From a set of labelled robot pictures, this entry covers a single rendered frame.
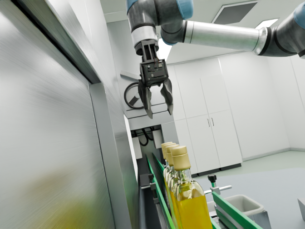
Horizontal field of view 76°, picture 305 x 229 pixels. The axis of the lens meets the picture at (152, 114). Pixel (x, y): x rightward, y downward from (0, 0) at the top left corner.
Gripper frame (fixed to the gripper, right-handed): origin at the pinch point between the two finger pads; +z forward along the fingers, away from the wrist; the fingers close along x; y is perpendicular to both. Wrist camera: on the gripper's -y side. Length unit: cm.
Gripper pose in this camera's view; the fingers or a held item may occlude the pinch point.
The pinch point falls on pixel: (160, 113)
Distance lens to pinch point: 58.8
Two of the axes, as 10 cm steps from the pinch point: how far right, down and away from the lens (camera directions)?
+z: 2.1, 9.8, -0.7
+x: 9.8, -2.0, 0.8
